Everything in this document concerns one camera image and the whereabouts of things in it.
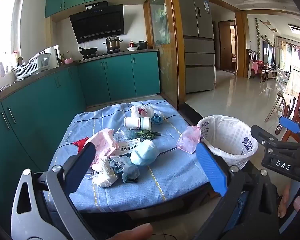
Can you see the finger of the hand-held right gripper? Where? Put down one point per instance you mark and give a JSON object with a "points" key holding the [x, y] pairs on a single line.
{"points": [[288, 124], [262, 135]]}

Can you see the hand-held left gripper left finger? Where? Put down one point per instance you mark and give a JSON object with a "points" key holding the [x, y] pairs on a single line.
{"points": [[81, 163]]}

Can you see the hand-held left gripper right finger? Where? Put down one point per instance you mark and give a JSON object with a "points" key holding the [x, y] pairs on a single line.
{"points": [[211, 167]]}

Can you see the red wrapper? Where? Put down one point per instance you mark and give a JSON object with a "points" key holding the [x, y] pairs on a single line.
{"points": [[80, 143]]}

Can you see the white tissue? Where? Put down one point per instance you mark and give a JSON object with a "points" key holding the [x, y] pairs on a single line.
{"points": [[105, 175]]}

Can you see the pink packet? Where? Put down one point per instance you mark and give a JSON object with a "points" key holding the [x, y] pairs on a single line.
{"points": [[103, 142]]}

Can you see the trash bin with white bag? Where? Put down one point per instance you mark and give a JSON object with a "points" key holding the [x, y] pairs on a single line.
{"points": [[230, 140]]}

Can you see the pink plastic bag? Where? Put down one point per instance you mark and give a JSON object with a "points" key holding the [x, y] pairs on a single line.
{"points": [[188, 138]]}

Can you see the teal plastic bag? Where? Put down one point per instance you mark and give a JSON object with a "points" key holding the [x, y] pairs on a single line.
{"points": [[126, 168]]}

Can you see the white medicine box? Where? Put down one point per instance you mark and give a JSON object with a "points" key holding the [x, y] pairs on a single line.
{"points": [[127, 148]]}

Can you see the clear plastic wrapper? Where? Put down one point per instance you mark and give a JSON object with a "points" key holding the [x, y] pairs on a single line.
{"points": [[123, 136]]}

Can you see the light blue mask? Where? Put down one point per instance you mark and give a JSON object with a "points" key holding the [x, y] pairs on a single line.
{"points": [[143, 152]]}

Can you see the green vegetable leaves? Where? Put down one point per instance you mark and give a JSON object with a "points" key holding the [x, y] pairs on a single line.
{"points": [[146, 134]]}

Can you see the blue glove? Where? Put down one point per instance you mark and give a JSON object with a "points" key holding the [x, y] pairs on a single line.
{"points": [[156, 120]]}

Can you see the white plastic bag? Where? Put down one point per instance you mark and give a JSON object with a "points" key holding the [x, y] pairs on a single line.
{"points": [[142, 110]]}

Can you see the person's right hand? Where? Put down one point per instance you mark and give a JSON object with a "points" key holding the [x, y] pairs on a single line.
{"points": [[286, 205]]}

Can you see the person's left hand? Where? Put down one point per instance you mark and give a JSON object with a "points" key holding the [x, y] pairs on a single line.
{"points": [[132, 233]]}

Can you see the red wooden chair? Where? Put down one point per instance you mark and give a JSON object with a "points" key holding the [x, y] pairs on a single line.
{"points": [[296, 110]]}

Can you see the wooden stool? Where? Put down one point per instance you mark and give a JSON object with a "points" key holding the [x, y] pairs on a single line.
{"points": [[277, 105]]}

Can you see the dining table with cloth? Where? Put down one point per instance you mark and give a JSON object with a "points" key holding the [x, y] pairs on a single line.
{"points": [[296, 87]]}

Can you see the blue checked tablecloth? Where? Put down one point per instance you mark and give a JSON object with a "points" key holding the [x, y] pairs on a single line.
{"points": [[170, 177]]}

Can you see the white baby fence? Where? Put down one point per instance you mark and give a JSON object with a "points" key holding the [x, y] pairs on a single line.
{"points": [[283, 76]]}

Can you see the person's blue jeans leg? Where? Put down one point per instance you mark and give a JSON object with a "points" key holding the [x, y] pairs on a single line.
{"points": [[237, 210]]}

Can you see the teal base cabinets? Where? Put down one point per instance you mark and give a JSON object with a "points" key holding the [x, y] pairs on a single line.
{"points": [[40, 120], [130, 77]]}

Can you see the dark wooden armchairs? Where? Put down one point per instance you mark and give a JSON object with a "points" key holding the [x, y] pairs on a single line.
{"points": [[261, 68]]}

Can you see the black television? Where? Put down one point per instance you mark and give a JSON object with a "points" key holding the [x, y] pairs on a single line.
{"points": [[268, 53]]}

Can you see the wooden pillar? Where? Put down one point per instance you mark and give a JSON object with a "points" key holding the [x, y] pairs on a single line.
{"points": [[241, 45]]}

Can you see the wooden room door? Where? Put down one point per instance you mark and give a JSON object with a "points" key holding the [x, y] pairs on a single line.
{"points": [[225, 47]]}

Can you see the ceiling air vent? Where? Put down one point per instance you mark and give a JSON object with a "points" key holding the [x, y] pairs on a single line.
{"points": [[296, 29]]}

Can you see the grey kitchen countertop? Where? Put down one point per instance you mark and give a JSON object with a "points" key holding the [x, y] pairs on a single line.
{"points": [[40, 73]]}

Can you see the grey refrigerator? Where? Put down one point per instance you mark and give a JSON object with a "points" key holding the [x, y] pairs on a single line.
{"points": [[198, 55]]}

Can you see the pink bowl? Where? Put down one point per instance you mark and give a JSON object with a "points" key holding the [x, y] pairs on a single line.
{"points": [[68, 61]]}

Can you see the white dish rack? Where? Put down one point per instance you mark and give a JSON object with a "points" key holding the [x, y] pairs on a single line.
{"points": [[31, 67]]}

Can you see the white kitchen appliance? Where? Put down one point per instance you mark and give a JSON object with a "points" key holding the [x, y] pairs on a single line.
{"points": [[53, 56]]}

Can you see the black wok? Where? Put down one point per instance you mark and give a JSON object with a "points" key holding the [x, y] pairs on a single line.
{"points": [[88, 51]]}

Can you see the white bottle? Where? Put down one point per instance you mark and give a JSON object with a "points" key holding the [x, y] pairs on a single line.
{"points": [[2, 69]]}

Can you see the steel cooking pot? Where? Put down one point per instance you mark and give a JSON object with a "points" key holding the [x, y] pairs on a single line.
{"points": [[113, 43]]}

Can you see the white bowl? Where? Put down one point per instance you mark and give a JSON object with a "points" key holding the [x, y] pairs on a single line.
{"points": [[132, 48]]}

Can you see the black casserole pot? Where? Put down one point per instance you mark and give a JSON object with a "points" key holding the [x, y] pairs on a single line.
{"points": [[141, 45]]}

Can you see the glass sliding door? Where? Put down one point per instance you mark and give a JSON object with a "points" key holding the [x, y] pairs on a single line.
{"points": [[162, 42]]}

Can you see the black range hood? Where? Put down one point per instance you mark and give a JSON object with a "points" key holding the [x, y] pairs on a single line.
{"points": [[100, 25]]}

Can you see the kitchen window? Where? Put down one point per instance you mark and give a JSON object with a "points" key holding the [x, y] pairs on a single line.
{"points": [[3, 30]]}

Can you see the wooden door frame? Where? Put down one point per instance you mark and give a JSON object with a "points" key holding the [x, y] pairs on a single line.
{"points": [[178, 55]]}

